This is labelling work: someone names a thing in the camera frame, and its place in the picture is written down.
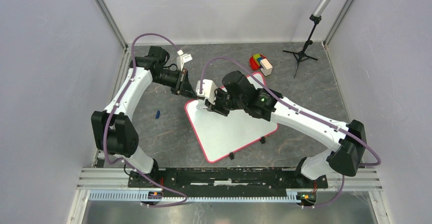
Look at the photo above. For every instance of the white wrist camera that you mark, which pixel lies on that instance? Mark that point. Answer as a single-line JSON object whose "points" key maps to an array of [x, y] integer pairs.
{"points": [[182, 58], [205, 89]]}

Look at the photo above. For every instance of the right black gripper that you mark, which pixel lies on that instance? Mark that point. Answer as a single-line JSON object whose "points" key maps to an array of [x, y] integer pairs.
{"points": [[215, 107]]}

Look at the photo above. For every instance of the black tripod stand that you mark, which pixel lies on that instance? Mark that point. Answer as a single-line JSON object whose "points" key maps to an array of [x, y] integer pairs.
{"points": [[316, 18]]}

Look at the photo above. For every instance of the pink framed whiteboard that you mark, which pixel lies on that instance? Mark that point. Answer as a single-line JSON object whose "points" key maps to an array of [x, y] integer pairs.
{"points": [[218, 135]]}

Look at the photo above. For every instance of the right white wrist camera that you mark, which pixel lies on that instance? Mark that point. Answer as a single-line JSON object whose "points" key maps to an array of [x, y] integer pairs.
{"points": [[205, 89]]}

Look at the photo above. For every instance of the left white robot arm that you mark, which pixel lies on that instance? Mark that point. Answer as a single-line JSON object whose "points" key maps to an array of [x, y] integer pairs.
{"points": [[113, 129]]}

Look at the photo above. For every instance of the grey slotted cable duct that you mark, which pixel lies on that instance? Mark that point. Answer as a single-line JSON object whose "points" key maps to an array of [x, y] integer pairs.
{"points": [[155, 196]]}

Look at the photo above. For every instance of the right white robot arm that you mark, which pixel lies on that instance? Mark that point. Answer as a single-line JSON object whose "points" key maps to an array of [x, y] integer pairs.
{"points": [[345, 142]]}

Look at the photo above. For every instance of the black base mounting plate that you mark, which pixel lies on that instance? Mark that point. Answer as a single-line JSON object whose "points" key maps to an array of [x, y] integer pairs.
{"points": [[232, 182]]}

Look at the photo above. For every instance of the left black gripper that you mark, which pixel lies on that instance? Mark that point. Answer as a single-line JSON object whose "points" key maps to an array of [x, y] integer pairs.
{"points": [[184, 86]]}

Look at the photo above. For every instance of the colourful toy brick stack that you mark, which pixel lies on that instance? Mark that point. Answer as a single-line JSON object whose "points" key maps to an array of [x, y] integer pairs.
{"points": [[258, 62]]}

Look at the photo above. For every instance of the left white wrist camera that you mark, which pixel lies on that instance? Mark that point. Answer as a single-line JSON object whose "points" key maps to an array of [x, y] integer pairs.
{"points": [[182, 58]]}

